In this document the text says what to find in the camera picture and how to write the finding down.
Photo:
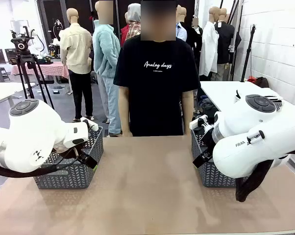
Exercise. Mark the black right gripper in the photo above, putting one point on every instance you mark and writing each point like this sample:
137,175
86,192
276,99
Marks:
206,142

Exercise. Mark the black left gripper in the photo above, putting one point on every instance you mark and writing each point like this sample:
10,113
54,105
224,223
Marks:
71,151

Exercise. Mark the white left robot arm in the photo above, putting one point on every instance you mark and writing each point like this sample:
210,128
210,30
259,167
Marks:
27,134

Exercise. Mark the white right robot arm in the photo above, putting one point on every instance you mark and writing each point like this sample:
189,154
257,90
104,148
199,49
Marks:
260,147

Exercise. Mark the person's left forearm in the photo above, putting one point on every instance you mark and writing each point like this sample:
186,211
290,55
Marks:
188,115

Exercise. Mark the person's right forearm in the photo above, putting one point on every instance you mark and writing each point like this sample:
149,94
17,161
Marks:
125,117

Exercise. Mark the grey plastic lattice basket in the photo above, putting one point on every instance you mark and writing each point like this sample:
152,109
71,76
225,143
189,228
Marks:
71,176
211,176

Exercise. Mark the person in black clothing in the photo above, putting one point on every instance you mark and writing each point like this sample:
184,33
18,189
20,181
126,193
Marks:
157,98

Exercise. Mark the red bag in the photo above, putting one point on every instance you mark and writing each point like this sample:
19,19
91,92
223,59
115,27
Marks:
252,79

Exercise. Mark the dark brown bag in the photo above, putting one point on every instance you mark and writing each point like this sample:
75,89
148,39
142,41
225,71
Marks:
262,82

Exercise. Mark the pink cloth covered table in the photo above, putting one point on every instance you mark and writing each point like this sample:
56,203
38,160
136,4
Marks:
49,69

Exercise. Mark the light blue fleece mannequin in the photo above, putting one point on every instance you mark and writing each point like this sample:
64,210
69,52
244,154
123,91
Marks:
105,54

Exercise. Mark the white shirt mannequin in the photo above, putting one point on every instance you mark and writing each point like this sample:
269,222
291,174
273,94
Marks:
208,49

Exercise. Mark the cream shirt mannequin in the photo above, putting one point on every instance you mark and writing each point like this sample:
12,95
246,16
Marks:
76,49

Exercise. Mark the black light stand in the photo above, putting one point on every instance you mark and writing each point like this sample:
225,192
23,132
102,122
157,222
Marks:
248,54

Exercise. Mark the black shirt mannequin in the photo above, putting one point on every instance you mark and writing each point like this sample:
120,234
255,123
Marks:
224,44

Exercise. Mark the black jacket mannequin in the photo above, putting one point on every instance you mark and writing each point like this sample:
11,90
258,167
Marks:
194,39

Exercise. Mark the grey stool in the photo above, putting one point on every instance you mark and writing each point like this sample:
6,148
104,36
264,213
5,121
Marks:
0,72

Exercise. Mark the blue shirt mannequin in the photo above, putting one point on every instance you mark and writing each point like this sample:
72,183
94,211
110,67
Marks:
180,31

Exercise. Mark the red top mannequin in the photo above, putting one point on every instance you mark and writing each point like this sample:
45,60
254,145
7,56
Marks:
123,34

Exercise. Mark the plaid hooded mannequin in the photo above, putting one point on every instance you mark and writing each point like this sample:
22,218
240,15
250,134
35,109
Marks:
134,27

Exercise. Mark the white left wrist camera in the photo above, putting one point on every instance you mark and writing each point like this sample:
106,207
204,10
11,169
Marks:
91,124

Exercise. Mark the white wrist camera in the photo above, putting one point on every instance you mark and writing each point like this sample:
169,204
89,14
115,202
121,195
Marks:
194,123
91,124

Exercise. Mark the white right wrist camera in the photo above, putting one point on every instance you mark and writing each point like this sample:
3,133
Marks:
194,123

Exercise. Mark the black camera tripod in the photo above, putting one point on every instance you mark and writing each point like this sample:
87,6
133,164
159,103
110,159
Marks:
21,45

